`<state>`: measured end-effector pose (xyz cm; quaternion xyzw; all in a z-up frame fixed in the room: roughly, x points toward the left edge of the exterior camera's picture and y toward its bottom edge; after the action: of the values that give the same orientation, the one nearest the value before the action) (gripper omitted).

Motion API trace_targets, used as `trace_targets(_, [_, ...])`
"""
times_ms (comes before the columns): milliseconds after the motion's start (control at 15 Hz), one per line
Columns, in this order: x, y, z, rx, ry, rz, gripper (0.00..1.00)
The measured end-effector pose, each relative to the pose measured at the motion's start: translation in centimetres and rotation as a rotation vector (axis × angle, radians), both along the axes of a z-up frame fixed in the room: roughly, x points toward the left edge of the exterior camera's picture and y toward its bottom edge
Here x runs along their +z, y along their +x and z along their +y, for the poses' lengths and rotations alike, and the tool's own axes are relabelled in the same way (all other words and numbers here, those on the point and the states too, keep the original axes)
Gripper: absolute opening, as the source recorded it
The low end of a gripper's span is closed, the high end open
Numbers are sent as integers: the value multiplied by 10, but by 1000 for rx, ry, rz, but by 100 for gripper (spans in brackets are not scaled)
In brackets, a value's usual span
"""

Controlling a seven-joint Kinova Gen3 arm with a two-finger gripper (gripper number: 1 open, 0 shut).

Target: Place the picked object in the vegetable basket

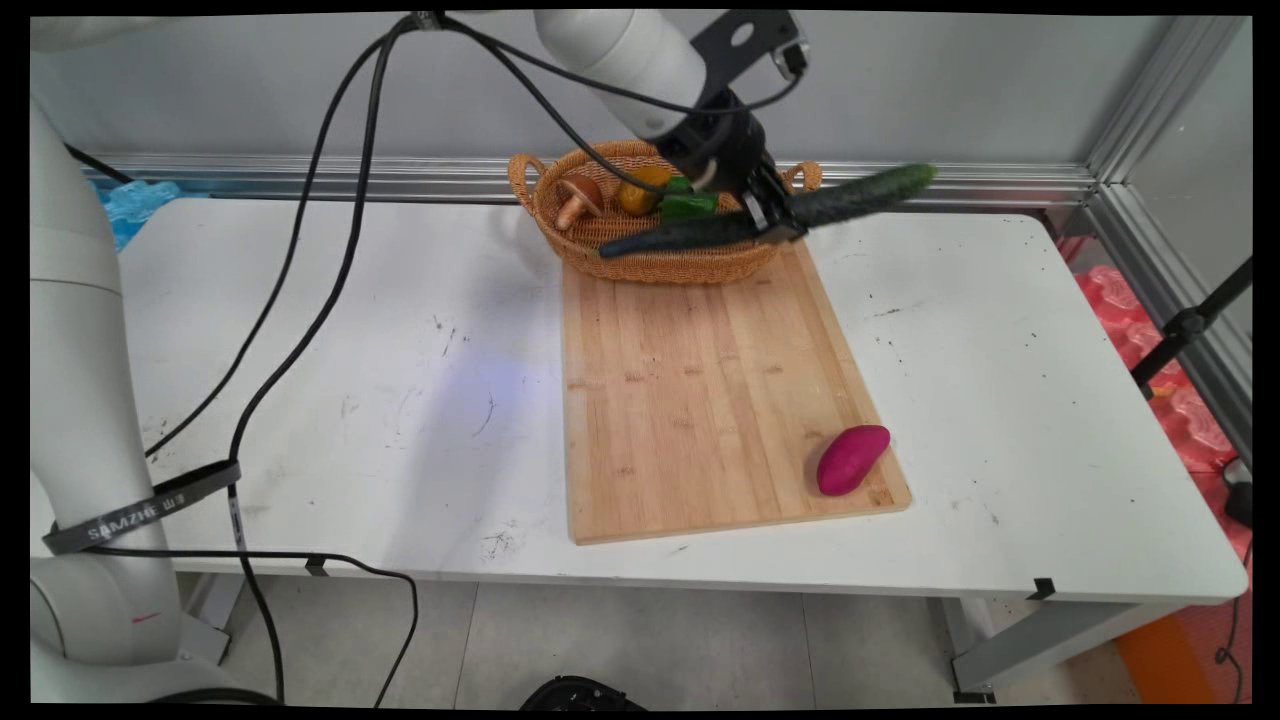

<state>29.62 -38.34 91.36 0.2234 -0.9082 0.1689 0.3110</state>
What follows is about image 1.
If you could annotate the purple sweet potato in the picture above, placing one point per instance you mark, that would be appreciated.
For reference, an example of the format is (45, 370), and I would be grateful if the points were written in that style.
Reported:
(850, 460)

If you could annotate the brown toy mushroom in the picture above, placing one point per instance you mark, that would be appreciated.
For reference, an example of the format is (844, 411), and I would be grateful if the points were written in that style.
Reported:
(580, 195)

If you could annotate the green toy pepper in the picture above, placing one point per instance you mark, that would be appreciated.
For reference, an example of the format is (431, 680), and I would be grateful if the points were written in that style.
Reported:
(688, 205)

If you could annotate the aluminium frame rail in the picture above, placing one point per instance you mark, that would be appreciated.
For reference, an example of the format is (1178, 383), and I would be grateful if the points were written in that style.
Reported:
(400, 178)
(1180, 280)

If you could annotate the blue plastic bag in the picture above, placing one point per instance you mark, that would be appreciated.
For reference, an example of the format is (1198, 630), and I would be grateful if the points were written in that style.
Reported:
(135, 205)

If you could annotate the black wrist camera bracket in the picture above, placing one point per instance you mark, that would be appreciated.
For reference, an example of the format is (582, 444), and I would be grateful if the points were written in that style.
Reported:
(740, 40)

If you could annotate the small black box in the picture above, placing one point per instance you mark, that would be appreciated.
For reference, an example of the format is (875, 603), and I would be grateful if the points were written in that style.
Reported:
(1240, 500)

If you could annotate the grey table leg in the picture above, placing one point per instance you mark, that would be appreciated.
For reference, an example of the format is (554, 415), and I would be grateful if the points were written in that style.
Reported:
(210, 620)
(1040, 640)

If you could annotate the woven wicker basket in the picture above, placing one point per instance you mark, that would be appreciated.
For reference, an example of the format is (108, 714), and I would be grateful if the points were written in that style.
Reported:
(650, 265)

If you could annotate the yellow toy pepper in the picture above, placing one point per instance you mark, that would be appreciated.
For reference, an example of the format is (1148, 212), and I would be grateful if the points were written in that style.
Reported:
(640, 195)

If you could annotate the black table edge clip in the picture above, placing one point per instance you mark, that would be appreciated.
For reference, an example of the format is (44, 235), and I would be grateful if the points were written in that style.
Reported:
(316, 566)
(1041, 589)

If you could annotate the aluminium frame post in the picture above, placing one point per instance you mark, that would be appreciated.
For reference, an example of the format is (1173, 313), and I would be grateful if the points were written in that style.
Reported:
(1165, 90)

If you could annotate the black tripod stand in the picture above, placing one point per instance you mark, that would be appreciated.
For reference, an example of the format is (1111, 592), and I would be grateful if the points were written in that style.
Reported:
(1185, 325)

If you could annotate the bamboo cutting board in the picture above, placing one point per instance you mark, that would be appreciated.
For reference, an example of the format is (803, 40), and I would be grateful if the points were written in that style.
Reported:
(700, 400)

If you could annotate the orange floor panel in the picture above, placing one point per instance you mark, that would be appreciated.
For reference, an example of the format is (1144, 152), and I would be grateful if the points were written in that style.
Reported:
(1170, 660)

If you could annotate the black round floor device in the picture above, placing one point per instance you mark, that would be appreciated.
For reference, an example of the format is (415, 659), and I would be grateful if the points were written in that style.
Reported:
(580, 695)

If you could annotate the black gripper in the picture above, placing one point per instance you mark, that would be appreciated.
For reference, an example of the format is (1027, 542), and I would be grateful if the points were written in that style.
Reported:
(718, 145)

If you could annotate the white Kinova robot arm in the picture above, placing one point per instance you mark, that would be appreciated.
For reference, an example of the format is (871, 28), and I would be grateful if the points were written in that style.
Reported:
(80, 400)

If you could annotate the dark green cucumber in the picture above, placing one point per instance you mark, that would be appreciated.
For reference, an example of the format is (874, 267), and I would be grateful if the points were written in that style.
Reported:
(860, 197)

